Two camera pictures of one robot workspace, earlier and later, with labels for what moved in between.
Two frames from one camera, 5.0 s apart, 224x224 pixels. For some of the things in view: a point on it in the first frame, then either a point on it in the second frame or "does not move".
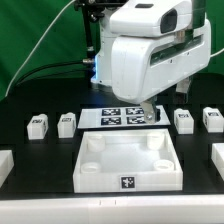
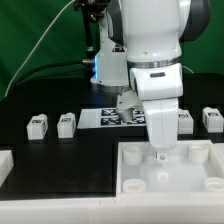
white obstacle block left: (6, 164) does not move
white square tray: (127, 161) -> (192, 168)
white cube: (213, 119) does not move
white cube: (37, 127) does not move
